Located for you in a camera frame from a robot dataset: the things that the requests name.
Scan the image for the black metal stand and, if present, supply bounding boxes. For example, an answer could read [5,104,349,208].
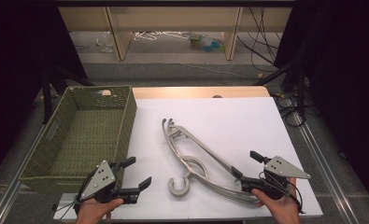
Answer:
[41,63,95,125]
[252,60,307,122]

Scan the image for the white cord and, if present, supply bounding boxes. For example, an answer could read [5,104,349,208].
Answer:
[133,31,191,42]

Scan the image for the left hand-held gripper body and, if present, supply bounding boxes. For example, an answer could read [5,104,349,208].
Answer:
[78,160,141,204]

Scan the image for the beige wooden bench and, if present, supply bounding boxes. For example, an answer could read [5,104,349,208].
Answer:
[58,6,293,62]

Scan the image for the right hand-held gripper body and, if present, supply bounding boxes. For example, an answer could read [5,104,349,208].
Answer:
[241,155,312,201]

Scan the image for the grey plastic hanger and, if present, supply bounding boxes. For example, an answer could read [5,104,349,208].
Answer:
[162,118,261,204]
[162,118,261,205]

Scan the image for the black cable bundle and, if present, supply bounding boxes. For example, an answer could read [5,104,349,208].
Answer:
[274,92,307,128]

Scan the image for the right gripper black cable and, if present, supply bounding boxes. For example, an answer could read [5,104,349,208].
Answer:
[259,170,305,215]

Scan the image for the person's right hand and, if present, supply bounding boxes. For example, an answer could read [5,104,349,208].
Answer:
[251,176,302,224]

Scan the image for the aluminium rail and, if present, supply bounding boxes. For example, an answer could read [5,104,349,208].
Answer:
[292,111,359,224]
[0,124,50,224]

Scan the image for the black hanging cables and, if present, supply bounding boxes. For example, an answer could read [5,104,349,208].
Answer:
[236,7,283,73]

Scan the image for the colourful toy pile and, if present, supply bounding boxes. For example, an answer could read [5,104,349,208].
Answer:
[189,33,226,53]

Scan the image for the clear plastic object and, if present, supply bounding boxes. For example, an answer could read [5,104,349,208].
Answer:
[94,32,115,53]

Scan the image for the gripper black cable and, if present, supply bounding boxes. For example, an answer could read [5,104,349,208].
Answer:
[52,169,96,217]
[259,170,305,215]

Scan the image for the person's left hand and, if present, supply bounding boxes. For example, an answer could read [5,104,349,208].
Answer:
[76,198,124,224]

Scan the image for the green woven basket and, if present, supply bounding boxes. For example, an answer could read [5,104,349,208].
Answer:
[18,85,138,194]

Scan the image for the black curtain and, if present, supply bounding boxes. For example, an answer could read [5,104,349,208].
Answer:
[274,0,369,216]
[0,0,87,188]

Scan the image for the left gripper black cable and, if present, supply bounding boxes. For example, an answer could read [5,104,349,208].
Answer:
[52,169,96,217]

